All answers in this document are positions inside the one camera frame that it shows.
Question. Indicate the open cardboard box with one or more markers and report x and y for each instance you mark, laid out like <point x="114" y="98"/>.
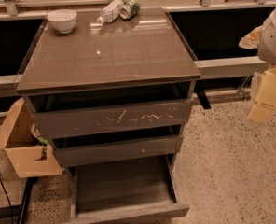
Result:
<point x="27" y="157"/>

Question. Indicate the grey bottom drawer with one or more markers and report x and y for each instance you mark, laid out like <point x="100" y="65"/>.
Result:
<point x="125" y="192"/>

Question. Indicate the grey drawer cabinet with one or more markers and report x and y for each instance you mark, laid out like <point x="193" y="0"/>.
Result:
<point x="144" y="51"/>

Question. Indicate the green drink can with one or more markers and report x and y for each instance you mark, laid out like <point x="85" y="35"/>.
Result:
<point x="129" y="10"/>

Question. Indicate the white ceramic bowl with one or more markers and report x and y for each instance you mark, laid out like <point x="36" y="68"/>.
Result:
<point x="63" y="20"/>

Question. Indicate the grey metal railing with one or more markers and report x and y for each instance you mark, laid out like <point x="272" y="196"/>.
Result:
<point x="209" y="69"/>

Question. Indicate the grey middle drawer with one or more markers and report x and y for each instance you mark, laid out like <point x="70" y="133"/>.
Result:
<point x="118" y="146"/>

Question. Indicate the clear plastic bottle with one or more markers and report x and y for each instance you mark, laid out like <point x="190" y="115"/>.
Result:
<point x="110" y="12"/>

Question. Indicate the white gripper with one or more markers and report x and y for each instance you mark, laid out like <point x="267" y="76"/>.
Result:
<point x="275" y="41"/>

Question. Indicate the scratched grey top drawer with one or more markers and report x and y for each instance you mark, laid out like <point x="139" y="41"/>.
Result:
<point x="115" y="110"/>

